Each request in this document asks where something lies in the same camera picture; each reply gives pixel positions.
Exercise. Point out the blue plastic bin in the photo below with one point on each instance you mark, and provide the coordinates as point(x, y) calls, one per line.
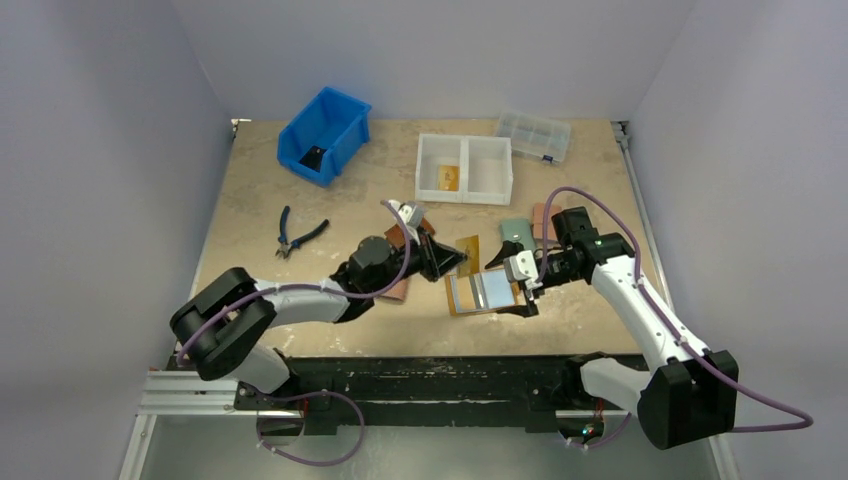
point(332, 120)

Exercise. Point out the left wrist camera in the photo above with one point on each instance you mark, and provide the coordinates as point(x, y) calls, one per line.
point(411, 215)

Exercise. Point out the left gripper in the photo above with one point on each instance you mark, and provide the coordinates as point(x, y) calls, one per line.
point(443, 258)

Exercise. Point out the black card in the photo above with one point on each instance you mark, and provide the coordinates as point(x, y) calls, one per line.
point(313, 158)

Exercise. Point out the gold VIP card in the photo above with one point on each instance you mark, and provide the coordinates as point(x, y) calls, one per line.
point(448, 178)

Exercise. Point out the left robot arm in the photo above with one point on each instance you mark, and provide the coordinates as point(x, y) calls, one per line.
point(219, 329)

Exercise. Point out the salmon card holder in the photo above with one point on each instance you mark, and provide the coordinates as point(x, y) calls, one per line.
point(539, 217)

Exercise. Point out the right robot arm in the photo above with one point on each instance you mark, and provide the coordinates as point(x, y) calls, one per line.
point(680, 397)

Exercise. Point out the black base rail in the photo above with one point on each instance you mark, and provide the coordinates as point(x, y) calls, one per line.
point(527, 392)

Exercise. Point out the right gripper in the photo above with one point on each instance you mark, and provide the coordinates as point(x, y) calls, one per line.
point(552, 266)

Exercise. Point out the white two-compartment tray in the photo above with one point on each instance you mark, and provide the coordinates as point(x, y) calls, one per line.
point(485, 163)

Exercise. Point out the orange card holder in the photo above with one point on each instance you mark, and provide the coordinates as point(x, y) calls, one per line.
point(477, 284)

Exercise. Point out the clear plastic organizer box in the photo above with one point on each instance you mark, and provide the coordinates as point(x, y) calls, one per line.
point(531, 136)

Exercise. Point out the brown leather card holder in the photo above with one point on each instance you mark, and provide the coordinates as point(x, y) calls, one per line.
point(395, 236)

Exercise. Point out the green card holder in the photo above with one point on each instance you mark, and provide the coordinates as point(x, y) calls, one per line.
point(518, 230)

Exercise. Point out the pink card holder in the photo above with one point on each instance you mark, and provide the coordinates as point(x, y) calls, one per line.
point(398, 293)

